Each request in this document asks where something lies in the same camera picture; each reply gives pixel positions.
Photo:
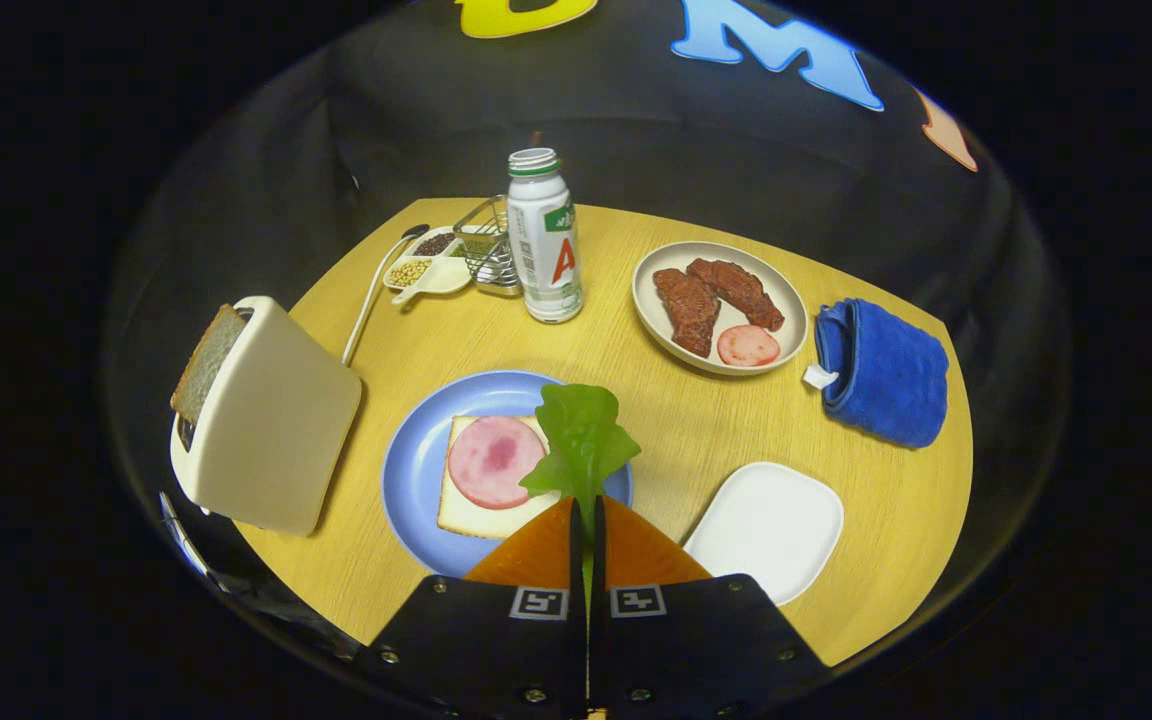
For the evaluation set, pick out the brown meat piece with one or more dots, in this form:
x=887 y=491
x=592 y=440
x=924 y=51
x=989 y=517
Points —
x=688 y=312
x=741 y=290

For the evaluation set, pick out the folded blue towel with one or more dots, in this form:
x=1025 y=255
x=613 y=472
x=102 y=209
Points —
x=886 y=375

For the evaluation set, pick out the small pink ham slice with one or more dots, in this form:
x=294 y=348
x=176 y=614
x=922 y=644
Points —
x=748 y=346

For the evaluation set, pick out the white drink bottle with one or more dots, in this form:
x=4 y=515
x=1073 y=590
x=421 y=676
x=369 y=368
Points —
x=541 y=250

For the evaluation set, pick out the pile of yellow soybeans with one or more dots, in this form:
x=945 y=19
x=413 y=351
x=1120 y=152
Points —
x=408 y=272

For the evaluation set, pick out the toasted bread slice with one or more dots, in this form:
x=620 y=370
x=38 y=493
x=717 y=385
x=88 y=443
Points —
x=204 y=365

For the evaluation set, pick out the white bread slice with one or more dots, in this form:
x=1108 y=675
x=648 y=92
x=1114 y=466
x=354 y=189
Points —
x=476 y=520

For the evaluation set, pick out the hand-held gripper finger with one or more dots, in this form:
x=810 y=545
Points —
x=598 y=650
x=576 y=650

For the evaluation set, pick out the white divided condiment dish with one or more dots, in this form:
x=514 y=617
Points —
x=446 y=278

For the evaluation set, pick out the black backdrop cloth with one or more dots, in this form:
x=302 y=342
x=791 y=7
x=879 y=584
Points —
x=696 y=170

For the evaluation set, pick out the pile of green beans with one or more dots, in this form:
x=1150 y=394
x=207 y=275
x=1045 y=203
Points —
x=471 y=246

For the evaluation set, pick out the cream white toaster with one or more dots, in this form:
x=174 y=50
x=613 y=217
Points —
x=276 y=430

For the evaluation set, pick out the green lettuce leaf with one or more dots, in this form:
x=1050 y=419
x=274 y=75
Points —
x=581 y=440

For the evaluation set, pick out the beige round plate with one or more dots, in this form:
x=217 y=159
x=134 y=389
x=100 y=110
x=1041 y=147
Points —
x=781 y=295

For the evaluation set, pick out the blue round plate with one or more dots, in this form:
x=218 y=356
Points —
x=416 y=470

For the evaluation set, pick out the pile of dark beans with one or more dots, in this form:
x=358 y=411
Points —
x=434 y=244

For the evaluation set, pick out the small white square plate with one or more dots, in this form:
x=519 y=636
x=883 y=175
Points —
x=766 y=530

